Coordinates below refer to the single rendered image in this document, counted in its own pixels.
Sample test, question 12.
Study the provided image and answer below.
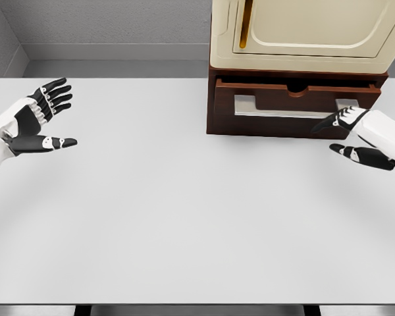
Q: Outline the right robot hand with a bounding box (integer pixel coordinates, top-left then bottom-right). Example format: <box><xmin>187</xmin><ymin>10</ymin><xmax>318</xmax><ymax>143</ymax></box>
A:
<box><xmin>311</xmin><ymin>106</ymin><xmax>395</xmax><ymax>172</ymax></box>

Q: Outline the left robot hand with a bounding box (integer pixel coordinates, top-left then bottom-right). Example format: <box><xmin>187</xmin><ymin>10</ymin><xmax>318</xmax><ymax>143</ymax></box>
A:
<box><xmin>0</xmin><ymin>77</ymin><xmax>78</xmax><ymax>156</ymax></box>

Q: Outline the brown wooden cabinet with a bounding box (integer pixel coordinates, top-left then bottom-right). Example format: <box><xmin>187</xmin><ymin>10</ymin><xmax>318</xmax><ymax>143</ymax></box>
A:
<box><xmin>206</xmin><ymin>62</ymin><xmax>390</xmax><ymax>141</ymax></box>

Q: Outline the brown drawer with silver handle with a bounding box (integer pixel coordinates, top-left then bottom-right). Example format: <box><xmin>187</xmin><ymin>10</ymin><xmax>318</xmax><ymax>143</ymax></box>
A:
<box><xmin>214</xmin><ymin>77</ymin><xmax>382</xmax><ymax>120</ymax></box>

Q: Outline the large cream switch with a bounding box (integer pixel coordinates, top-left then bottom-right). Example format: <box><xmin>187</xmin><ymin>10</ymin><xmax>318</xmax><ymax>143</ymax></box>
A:
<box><xmin>209</xmin><ymin>0</ymin><xmax>395</xmax><ymax>75</ymax></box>

